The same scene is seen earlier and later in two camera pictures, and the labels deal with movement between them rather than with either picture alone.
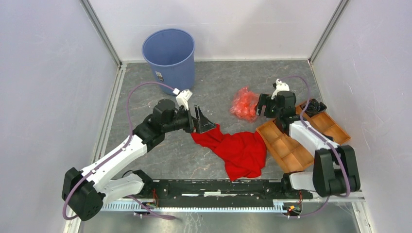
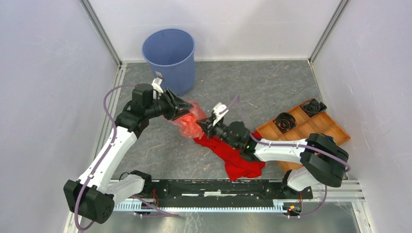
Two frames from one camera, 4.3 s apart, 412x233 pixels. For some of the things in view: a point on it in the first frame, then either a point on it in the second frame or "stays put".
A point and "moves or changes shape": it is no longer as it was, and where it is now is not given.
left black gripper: [204, 123] -> [175, 104]
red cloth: [245, 154] stays put
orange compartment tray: [284, 151] stays put
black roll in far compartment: [315, 107] stays put
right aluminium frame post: [326, 32] stays put
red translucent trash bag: [244, 105] moves or changes shape
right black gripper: [268, 101] -> [207, 124]
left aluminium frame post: [89, 7] stays put
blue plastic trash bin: [169, 53] stays put
